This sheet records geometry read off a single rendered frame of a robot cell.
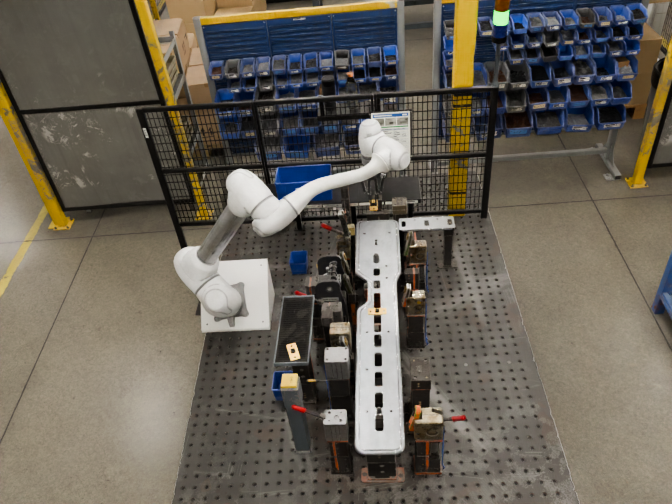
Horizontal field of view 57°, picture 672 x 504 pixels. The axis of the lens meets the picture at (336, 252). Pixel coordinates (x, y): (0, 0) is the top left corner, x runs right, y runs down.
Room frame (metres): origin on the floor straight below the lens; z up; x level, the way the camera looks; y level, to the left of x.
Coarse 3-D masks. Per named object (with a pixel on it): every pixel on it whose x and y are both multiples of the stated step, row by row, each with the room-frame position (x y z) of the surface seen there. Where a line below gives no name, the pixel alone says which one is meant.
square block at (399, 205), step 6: (396, 198) 2.69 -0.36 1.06; (402, 198) 2.68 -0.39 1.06; (396, 204) 2.63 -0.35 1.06; (402, 204) 2.63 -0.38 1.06; (396, 210) 2.62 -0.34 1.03; (402, 210) 2.62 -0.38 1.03; (396, 216) 2.62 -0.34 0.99; (402, 216) 2.62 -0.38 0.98; (402, 222) 2.63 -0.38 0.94; (402, 234) 2.65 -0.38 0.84; (402, 240) 2.65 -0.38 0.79; (402, 246) 2.65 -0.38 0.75; (402, 252) 2.62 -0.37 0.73
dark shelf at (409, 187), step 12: (372, 180) 2.92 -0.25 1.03; (384, 180) 2.91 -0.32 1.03; (396, 180) 2.89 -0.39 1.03; (408, 180) 2.88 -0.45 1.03; (276, 192) 2.91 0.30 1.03; (336, 192) 2.84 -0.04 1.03; (360, 192) 2.82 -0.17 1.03; (372, 192) 2.81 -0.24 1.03; (384, 192) 2.79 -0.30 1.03; (396, 192) 2.78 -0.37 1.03; (408, 192) 2.77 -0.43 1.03; (420, 192) 2.76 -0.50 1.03; (312, 204) 2.76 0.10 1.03; (324, 204) 2.75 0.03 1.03; (336, 204) 2.75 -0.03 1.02; (360, 204) 2.73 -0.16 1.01; (384, 204) 2.72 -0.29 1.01
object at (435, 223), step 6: (444, 216) 2.56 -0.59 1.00; (450, 216) 2.55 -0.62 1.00; (408, 222) 2.54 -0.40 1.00; (414, 222) 2.54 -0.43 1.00; (420, 222) 2.53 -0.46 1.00; (432, 222) 2.52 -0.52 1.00; (438, 222) 2.52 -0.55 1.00; (444, 222) 2.51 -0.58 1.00; (402, 228) 2.50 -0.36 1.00; (408, 228) 2.50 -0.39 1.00; (414, 228) 2.49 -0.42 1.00; (420, 228) 2.48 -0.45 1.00; (426, 228) 2.48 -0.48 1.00; (432, 228) 2.47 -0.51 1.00; (438, 228) 2.47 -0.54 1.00; (444, 228) 2.46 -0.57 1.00; (450, 228) 2.46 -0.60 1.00
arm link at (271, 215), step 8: (264, 200) 2.14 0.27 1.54; (272, 200) 2.15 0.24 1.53; (280, 200) 2.16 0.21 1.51; (256, 208) 2.12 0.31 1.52; (264, 208) 2.11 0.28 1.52; (272, 208) 2.11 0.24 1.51; (280, 208) 2.12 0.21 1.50; (288, 208) 2.12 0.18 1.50; (256, 216) 2.10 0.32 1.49; (264, 216) 2.09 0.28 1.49; (272, 216) 2.09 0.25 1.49; (280, 216) 2.09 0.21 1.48; (288, 216) 2.10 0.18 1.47; (296, 216) 2.13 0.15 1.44; (256, 224) 2.08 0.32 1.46; (264, 224) 2.07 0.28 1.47; (272, 224) 2.07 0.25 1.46; (280, 224) 2.08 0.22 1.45; (288, 224) 2.11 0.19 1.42; (256, 232) 2.09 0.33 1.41; (264, 232) 2.05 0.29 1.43; (272, 232) 2.06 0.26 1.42
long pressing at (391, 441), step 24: (360, 240) 2.44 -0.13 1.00; (384, 240) 2.42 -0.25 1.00; (360, 264) 2.26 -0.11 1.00; (384, 264) 2.24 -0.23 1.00; (384, 288) 2.08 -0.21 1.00; (360, 312) 1.94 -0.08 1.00; (360, 336) 1.80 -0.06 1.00; (384, 336) 1.79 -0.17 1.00; (360, 360) 1.67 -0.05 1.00; (384, 360) 1.66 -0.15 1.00; (360, 384) 1.55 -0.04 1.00; (384, 384) 1.53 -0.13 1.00; (360, 408) 1.43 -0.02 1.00; (384, 408) 1.42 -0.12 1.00; (360, 432) 1.33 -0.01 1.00; (384, 432) 1.32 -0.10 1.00
